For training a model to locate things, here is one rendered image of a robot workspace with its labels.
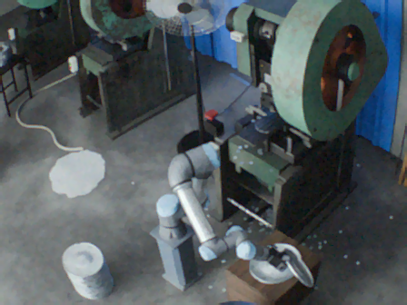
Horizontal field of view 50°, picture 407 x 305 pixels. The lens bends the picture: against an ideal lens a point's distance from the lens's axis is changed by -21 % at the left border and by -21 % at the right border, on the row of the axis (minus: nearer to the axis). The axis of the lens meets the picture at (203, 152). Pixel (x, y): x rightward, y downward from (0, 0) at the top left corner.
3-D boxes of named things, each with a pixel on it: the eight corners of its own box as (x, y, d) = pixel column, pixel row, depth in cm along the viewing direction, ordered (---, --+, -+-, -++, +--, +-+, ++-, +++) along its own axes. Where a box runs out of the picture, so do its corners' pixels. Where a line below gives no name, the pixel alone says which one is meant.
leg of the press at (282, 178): (279, 261, 314) (289, 152, 256) (267, 253, 321) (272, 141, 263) (357, 185, 359) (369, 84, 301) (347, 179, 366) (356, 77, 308)
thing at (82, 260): (106, 274, 281) (106, 274, 281) (64, 279, 277) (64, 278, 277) (99, 241, 303) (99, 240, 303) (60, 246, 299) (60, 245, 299)
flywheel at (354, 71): (384, 4, 231) (375, 111, 273) (357, -8, 243) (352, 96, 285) (322, 19, 191) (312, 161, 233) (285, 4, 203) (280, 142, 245)
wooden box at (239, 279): (270, 328, 270) (274, 301, 248) (226, 299, 293) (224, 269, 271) (313, 290, 290) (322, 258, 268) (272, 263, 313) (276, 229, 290)
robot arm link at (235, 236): (218, 231, 231) (230, 247, 223) (240, 221, 234) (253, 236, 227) (219, 242, 236) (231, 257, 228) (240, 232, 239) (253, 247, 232)
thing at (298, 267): (312, 294, 237) (313, 293, 237) (282, 260, 236) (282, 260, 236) (312, 274, 265) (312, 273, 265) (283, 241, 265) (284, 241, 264)
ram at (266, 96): (276, 115, 281) (274, 69, 262) (255, 103, 290) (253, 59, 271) (294, 102, 290) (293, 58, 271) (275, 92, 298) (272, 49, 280)
